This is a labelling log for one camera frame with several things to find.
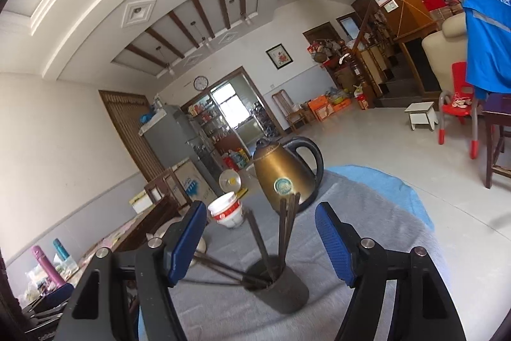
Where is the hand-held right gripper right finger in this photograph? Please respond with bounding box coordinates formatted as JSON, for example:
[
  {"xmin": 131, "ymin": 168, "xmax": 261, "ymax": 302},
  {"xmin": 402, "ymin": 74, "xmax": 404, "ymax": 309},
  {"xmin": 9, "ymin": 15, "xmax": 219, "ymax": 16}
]
[{"xmin": 315, "ymin": 202, "xmax": 467, "ymax": 341}]

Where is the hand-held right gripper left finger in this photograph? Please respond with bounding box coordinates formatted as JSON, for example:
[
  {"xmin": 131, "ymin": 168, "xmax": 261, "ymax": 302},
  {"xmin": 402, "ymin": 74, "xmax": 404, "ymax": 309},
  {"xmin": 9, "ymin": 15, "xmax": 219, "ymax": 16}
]
[{"xmin": 54, "ymin": 200, "xmax": 208, "ymax": 341}]

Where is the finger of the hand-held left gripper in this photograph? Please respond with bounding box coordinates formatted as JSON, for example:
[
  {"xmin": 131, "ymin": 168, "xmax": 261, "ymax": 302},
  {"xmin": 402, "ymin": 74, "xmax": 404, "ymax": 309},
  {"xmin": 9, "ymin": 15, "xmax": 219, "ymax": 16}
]
[
  {"xmin": 24, "ymin": 311, "xmax": 65, "ymax": 341},
  {"xmin": 30, "ymin": 282, "xmax": 76, "ymax": 315}
]

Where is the group of dark chopsticks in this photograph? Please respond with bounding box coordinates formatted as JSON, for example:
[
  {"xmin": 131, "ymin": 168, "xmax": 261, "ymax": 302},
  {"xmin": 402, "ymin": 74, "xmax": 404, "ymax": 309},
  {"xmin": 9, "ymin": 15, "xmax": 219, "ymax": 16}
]
[{"xmin": 194, "ymin": 193, "xmax": 301, "ymax": 288}]

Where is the grey perforated utensil holder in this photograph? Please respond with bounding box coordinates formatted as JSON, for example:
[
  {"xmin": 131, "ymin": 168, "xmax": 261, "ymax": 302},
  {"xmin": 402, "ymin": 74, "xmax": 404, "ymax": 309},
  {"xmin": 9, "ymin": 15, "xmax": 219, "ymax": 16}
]
[{"xmin": 244, "ymin": 255, "xmax": 310, "ymax": 314}]

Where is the white plastic basin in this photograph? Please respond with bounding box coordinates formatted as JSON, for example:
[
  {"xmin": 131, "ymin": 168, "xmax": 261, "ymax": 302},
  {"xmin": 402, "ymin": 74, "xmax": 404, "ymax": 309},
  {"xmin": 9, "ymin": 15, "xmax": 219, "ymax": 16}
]
[{"xmin": 154, "ymin": 218, "xmax": 208, "ymax": 267}]

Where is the pink thermos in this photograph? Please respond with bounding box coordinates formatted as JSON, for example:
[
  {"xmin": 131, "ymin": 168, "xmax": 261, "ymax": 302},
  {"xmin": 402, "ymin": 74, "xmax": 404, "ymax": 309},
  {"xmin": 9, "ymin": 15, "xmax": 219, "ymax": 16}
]
[{"xmin": 31, "ymin": 245, "xmax": 65, "ymax": 290}]

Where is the dark carved wooden sideboard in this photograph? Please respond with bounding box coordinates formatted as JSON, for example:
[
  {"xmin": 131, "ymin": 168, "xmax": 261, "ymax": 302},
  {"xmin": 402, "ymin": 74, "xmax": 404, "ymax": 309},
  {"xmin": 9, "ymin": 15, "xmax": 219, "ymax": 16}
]
[{"xmin": 16, "ymin": 197, "xmax": 184, "ymax": 326}]

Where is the teal thermos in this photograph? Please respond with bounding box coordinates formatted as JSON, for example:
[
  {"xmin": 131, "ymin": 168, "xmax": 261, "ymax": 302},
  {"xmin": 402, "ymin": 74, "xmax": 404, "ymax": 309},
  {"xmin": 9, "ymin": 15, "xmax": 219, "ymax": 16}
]
[{"xmin": 53, "ymin": 238, "xmax": 70, "ymax": 262}]

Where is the white chest freezer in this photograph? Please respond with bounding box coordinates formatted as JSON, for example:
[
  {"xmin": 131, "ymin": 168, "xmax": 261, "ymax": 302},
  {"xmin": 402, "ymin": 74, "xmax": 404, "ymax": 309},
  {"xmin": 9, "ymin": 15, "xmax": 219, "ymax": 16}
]
[{"xmin": 128, "ymin": 157, "xmax": 214, "ymax": 214}]

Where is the brown wooden chair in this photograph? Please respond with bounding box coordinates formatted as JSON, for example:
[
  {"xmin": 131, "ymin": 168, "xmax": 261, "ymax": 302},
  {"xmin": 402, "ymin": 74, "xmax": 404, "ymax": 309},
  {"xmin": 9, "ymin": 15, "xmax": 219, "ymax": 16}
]
[{"xmin": 144, "ymin": 167, "xmax": 192, "ymax": 214}]

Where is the grey tablecloth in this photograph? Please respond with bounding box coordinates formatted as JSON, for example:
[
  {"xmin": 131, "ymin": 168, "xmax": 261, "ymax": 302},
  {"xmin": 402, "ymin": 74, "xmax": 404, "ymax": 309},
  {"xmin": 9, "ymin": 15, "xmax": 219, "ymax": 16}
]
[{"xmin": 138, "ymin": 169, "xmax": 450, "ymax": 341}]

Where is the white round fan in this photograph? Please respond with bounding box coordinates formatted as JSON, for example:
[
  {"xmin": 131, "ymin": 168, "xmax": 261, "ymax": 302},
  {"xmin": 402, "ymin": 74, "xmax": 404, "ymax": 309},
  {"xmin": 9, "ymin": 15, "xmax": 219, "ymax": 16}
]
[{"xmin": 219, "ymin": 170, "xmax": 242, "ymax": 193}]

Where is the blue tablecloth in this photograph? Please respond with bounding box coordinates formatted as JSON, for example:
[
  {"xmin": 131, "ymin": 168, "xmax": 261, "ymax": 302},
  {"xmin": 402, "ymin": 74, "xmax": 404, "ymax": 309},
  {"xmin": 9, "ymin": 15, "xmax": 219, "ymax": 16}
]
[{"xmin": 319, "ymin": 164, "xmax": 435, "ymax": 230}]

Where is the gold electric kettle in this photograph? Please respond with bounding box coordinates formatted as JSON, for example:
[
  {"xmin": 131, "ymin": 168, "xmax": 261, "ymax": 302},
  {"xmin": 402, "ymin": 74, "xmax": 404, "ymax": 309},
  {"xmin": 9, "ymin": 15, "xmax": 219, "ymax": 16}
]
[{"xmin": 252, "ymin": 137, "xmax": 325, "ymax": 217}]

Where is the grey refrigerator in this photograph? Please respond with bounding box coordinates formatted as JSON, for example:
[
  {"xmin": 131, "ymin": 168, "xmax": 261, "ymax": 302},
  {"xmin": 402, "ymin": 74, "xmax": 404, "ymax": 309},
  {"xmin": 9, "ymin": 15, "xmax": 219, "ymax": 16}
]
[{"xmin": 138, "ymin": 105, "xmax": 218, "ymax": 186}]

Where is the shelf of bottles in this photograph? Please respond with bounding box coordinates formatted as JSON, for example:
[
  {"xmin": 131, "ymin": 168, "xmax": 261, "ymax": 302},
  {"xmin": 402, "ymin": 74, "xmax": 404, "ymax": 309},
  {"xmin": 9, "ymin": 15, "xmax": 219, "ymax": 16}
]
[{"xmin": 187, "ymin": 95, "xmax": 224, "ymax": 144}]

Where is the brown slatted door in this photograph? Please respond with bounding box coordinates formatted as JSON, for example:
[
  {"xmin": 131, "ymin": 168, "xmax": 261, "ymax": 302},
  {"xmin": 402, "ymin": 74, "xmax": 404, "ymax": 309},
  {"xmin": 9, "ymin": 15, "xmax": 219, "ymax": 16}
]
[{"xmin": 98, "ymin": 90, "xmax": 166, "ymax": 182}]

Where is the orange cardboard box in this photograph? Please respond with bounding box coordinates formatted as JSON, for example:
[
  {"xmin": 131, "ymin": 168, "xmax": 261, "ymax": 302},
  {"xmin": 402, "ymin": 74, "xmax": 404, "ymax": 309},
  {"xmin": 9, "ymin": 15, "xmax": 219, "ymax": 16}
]
[{"xmin": 309, "ymin": 95, "xmax": 334, "ymax": 121}]

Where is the red gift box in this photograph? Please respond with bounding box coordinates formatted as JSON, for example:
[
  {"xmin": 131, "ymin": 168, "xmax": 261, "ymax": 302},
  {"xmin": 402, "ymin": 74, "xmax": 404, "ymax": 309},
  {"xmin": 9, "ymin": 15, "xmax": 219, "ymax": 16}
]
[{"xmin": 355, "ymin": 84, "xmax": 370, "ymax": 111}]

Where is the tall-backed wooden chair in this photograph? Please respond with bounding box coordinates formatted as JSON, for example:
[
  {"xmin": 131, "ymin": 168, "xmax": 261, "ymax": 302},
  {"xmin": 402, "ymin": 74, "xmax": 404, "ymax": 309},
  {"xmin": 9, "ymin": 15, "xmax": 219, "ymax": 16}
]
[{"xmin": 272, "ymin": 89, "xmax": 306, "ymax": 132}]

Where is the small white stool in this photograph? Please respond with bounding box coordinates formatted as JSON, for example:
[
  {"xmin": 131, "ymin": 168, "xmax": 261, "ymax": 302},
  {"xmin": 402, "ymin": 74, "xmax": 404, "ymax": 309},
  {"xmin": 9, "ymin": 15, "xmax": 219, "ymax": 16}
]
[{"xmin": 404, "ymin": 101, "xmax": 439, "ymax": 131}]

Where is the wooden staircase railing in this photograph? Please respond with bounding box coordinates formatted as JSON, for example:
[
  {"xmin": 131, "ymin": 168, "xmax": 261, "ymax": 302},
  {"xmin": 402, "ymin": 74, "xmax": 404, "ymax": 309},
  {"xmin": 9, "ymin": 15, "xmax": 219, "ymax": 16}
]
[{"xmin": 321, "ymin": 0, "xmax": 452, "ymax": 110}]

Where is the framed flower picture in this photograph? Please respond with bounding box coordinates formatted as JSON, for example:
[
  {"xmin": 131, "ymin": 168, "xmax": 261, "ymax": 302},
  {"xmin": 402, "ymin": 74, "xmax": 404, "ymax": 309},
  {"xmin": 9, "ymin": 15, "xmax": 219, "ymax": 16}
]
[{"xmin": 266, "ymin": 43, "xmax": 292, "ymax": 70}]

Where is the red child chair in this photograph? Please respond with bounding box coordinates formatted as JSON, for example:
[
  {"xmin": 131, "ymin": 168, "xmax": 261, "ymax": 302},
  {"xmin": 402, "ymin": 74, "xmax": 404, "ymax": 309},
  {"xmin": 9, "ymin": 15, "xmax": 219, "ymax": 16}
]
[{"xmin": 438, "ymin": 61, "xmax": 485, "ymax": 160}]

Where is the dark chair with purple seat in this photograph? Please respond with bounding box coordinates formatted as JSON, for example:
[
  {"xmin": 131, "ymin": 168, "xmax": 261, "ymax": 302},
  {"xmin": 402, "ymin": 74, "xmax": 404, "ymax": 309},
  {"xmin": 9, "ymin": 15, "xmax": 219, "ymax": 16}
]
[{"xmin": 481, "ymin": 92, "xmax": 511, "ymax": 189}]

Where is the beige sofa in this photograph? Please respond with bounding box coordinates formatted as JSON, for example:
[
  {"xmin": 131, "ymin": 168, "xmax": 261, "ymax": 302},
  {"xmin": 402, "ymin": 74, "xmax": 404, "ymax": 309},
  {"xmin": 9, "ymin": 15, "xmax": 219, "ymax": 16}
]
[{"xmin": 422, "ymin": 11, "xmax": 474, "ymax": 94}]

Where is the blue jacket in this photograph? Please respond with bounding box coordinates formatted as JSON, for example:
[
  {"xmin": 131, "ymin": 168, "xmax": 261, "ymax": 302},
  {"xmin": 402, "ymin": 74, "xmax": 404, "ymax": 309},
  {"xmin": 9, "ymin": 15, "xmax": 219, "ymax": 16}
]
[{"xmin": 463, "ymin": 0, "xmax": 511, "ymax": 100}]

